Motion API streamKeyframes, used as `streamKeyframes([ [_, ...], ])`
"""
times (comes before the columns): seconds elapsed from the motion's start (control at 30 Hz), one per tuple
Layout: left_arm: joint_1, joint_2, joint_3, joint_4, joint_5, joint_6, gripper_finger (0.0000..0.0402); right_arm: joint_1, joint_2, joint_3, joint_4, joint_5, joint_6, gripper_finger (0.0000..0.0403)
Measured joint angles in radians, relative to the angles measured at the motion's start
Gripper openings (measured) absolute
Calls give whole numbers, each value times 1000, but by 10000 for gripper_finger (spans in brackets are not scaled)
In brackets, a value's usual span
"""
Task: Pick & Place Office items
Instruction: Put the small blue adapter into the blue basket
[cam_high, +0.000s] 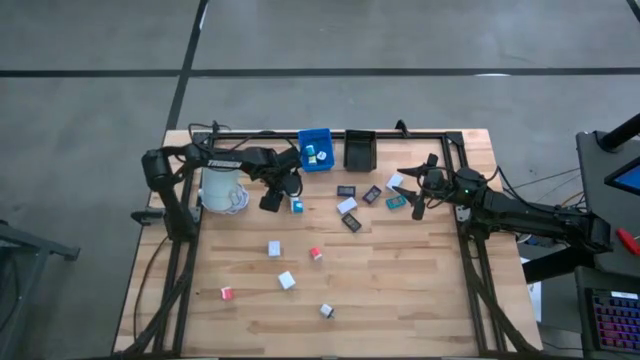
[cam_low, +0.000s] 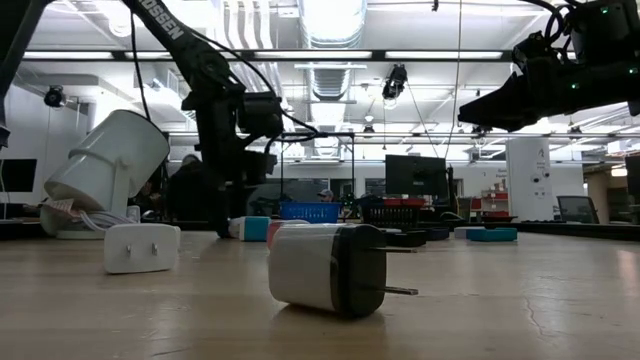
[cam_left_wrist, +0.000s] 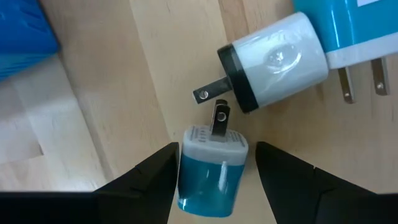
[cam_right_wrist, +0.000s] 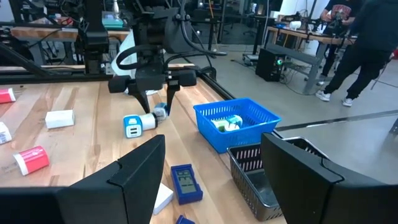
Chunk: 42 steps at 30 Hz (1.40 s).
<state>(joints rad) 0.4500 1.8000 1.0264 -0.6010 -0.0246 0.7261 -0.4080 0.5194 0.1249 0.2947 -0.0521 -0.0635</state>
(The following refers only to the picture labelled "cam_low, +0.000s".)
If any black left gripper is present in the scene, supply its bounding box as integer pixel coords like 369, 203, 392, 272
196, 106, 279, 239

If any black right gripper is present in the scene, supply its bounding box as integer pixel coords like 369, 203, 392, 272
458, 30, 584, 133

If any pink charger block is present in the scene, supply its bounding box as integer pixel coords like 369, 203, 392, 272
265, 219, 311, 249

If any white charger with black face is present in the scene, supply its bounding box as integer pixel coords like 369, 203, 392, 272
268, 223, 419, 319

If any small white charger cube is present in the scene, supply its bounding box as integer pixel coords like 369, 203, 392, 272
103, 223, 179, 275

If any teal LCD display module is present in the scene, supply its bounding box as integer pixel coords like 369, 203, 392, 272
467, 227, 519, 243

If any black LCD display module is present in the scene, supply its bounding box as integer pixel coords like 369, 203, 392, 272
384, 228, 429, 248

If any white pillar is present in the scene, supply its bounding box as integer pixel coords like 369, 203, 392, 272
505, 137, 555, 223

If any blue plastic bin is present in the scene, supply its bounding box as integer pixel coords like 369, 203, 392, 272
278, 201, 342, 225

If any shelf with red bins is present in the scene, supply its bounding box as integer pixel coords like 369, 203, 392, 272
469, 182, 510, 221

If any black computer monitor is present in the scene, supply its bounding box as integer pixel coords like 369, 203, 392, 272
0, 158, 39, 194
384, 154, 448, 198

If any white cylindrical appliance on stand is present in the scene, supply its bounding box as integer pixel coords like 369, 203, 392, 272
42, 109, 171, 240

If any red storage crate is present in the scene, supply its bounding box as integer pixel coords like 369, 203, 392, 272
383, 197, 427, 208

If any black overhead beam with lights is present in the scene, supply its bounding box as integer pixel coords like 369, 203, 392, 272
22, 48, 516, 63

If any black plastic bin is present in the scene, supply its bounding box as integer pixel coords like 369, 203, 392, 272
359, 198, 426, 230

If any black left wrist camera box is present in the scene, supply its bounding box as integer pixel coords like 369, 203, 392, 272
237, 92, 285, 139

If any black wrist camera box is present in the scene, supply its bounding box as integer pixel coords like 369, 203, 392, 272
568, 0, 640, 66
237, 92, 285, 139

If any black overhead camera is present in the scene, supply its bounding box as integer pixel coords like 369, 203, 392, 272
382, 63, 409, 101

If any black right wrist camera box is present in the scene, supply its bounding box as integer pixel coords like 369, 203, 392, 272
568, 0, 640, 66

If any black aluminium table frame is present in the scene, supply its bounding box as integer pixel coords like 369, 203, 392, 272
0, 217, 640, 242

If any silver ventilation duct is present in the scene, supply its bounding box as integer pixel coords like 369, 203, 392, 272
298, 0, 368, 101

